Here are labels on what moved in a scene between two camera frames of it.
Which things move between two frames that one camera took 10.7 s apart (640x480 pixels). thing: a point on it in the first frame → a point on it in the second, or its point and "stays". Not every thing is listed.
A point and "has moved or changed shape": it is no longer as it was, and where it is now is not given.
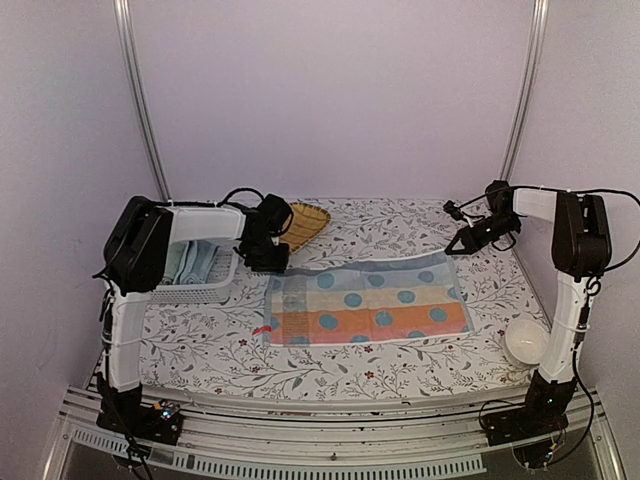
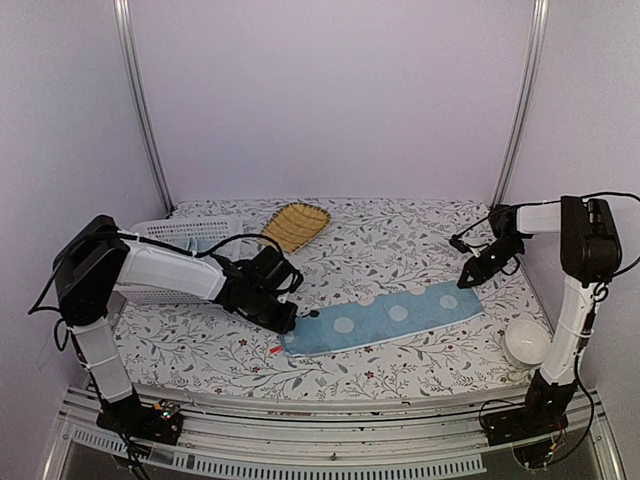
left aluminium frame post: x=128 y=45 stays
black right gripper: x=471 y=243 → x=479 y=272
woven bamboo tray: x=307 y=222 stays
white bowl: x=525 y=343 stays
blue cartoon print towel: x=403 y=299 has moved or changed shape
